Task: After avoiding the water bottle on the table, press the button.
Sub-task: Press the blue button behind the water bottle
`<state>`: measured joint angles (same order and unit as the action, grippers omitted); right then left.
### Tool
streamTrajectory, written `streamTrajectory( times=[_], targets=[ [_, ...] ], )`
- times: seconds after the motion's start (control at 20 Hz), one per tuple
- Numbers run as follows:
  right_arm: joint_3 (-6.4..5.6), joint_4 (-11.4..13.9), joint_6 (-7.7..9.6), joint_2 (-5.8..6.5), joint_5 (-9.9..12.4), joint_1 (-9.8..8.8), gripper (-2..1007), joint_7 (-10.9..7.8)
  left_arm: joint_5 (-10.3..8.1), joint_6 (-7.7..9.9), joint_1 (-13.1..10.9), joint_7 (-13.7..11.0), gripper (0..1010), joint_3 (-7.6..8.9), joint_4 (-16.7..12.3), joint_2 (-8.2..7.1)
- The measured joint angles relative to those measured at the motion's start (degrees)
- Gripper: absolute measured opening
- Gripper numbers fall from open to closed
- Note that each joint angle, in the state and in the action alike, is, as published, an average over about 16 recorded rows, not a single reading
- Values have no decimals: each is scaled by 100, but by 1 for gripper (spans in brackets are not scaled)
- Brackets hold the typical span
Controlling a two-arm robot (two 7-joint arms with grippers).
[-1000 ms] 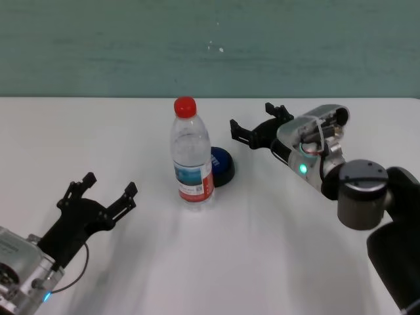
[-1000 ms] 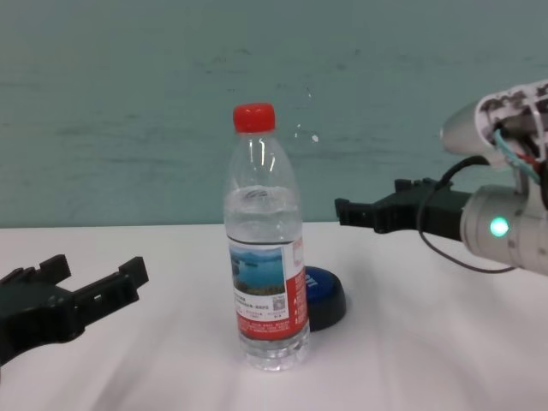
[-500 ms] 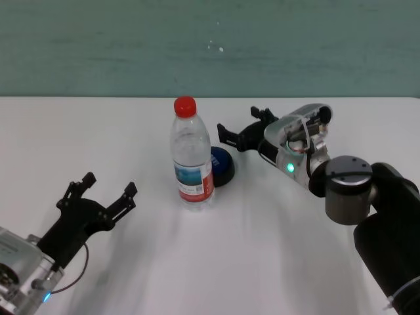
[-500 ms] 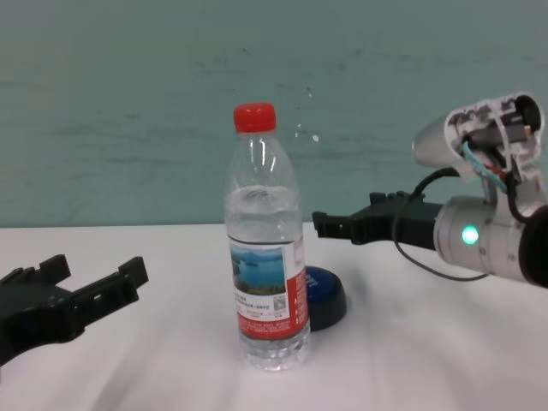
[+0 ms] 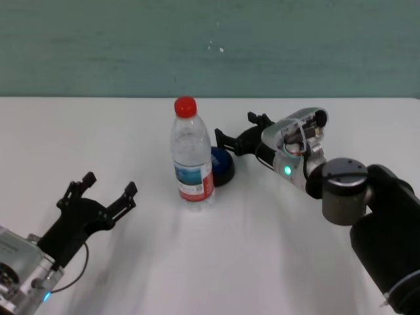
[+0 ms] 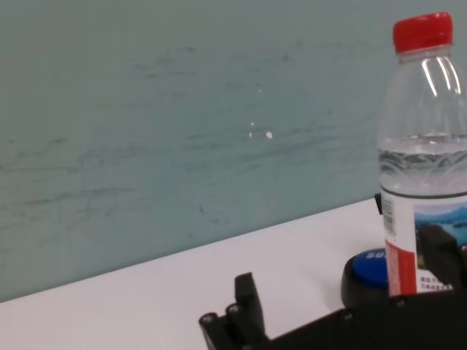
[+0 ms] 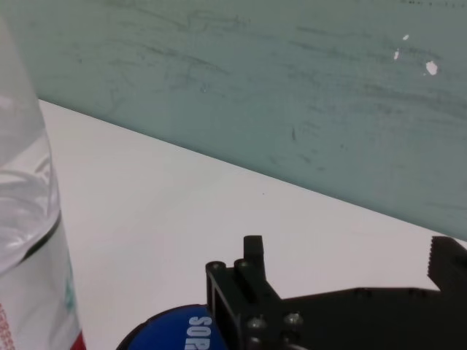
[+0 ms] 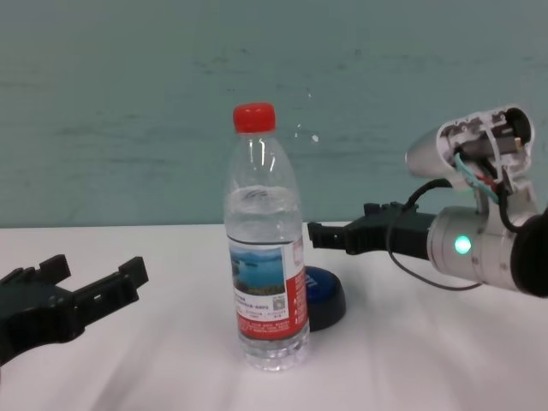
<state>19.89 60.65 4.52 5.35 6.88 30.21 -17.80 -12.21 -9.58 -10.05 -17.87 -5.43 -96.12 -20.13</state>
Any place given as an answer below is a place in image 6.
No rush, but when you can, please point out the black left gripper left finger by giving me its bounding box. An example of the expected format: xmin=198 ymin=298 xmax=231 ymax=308
xmin=198 ymin=272 xmax=273 ymax=350

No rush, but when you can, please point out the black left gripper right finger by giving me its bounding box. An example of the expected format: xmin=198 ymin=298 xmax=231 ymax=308
xmin=418 ymin=225 xmax=467 ymax=292

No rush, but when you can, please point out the clear water bottle red cap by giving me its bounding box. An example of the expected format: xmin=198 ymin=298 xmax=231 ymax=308
xmin=375 ymin=12 xmax=467 ymax=297

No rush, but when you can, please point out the blue push button black base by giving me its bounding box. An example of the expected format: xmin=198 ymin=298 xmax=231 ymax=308
xmin=340 ymin=247 xmax=394 ymax=310

